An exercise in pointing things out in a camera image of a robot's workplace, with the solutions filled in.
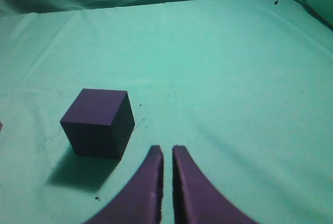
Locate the green table cloth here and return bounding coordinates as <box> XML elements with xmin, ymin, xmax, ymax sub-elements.
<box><xmin>1</xmin><ymin>0</ymin><xmax>332</xmax><ymax>223</ymax></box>

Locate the dark purple foam cube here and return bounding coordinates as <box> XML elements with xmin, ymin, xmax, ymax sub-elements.
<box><xmin>60</xmin><ymin>89</ymin><xmax>135</xmax><ymax>160</ymax></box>

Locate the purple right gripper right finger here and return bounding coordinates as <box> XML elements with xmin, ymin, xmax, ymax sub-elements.
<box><xmin>172</xmin><ymin>145</ymin><xmax>256</xmax><ymax>223</ymax></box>

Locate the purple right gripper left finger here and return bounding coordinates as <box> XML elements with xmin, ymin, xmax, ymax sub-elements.
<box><xmin>87</xmin><ymin>145</ymin><xmax>164</xmax><ymax>223</ymax></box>

